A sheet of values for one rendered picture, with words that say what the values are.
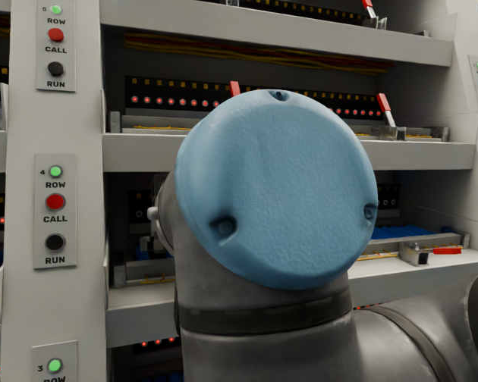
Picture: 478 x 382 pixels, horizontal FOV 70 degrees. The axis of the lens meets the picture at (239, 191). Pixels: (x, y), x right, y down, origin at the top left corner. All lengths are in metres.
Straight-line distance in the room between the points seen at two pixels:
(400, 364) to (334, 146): 0.11
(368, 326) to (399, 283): 0.36
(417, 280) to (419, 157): 0.20
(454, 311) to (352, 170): 0.11
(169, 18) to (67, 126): 0.20
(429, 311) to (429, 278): 0.37
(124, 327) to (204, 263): 0.28
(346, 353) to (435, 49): 0.65
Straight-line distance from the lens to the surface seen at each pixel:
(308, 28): 0.60
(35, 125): 0.45
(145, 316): 0.42
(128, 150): 0.44
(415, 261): 0.59
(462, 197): 0.75
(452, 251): 0.55
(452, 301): 0.24
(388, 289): 0.56
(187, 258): 0.16
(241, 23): 0.56
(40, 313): 0.42
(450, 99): 0.77
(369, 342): 0.20
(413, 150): 0.63
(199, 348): 0.17
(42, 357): 0.42
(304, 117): 0.16
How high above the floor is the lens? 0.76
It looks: 10 degrees up
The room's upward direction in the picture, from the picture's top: 5 degrees counter-clockwise
